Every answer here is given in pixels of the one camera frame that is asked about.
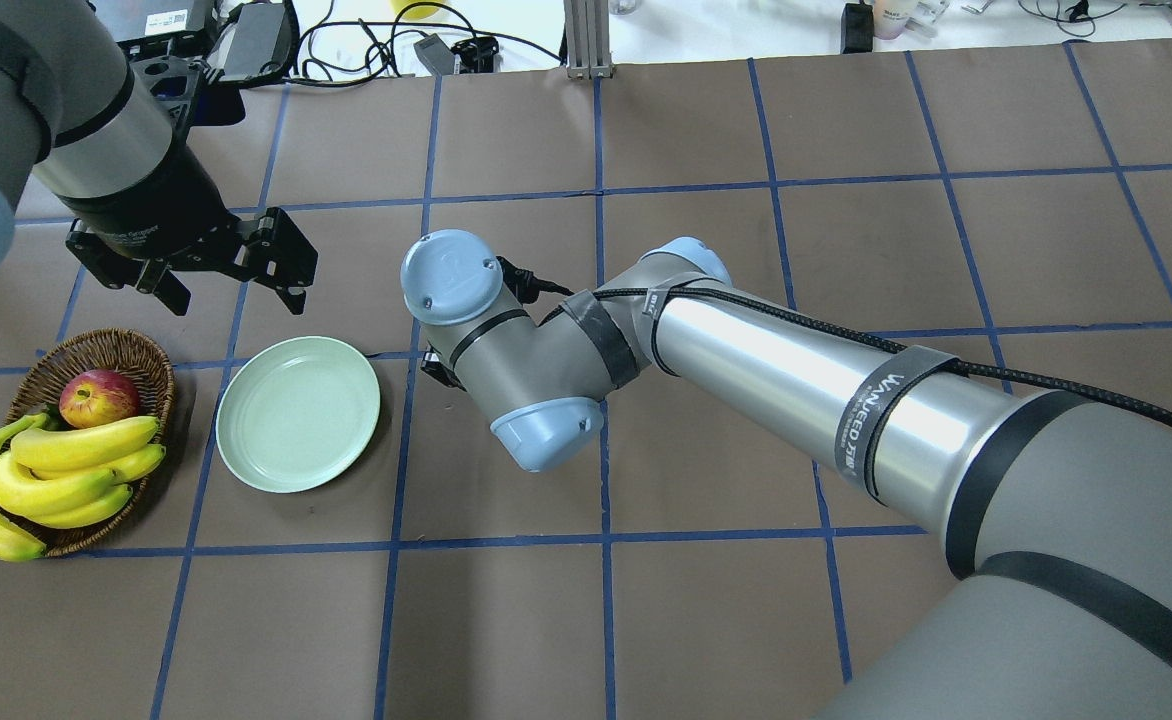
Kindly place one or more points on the black gripper body working arm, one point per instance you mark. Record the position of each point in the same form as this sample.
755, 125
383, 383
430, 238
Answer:
435, 368

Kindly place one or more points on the idle gripper black finger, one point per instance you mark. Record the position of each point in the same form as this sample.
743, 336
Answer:
159, 281
291, 290

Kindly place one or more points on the black gripper body idle arm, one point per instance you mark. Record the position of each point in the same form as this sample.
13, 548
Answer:
151, 215

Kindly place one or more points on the silver robot arm near plate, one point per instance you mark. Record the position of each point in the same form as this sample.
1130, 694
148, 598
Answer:
105, 131

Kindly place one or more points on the pale green plate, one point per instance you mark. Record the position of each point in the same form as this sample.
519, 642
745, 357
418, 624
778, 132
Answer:
298, 414

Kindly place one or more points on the red yellow apple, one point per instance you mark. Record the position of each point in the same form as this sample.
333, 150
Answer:
98, 397

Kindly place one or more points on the brown wicker basket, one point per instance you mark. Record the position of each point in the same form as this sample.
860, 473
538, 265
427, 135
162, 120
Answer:
145, 362

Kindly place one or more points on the black power adapter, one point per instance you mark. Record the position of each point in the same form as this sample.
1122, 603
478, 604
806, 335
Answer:
263, 46

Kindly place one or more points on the yellow banana bunch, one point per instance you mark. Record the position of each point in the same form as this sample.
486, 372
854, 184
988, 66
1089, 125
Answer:
69, 479

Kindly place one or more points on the yellow tape roll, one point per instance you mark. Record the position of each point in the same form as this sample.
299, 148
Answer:
415, 11

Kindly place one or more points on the aluminium frame post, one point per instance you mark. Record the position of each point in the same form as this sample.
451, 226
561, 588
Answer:
588, 48

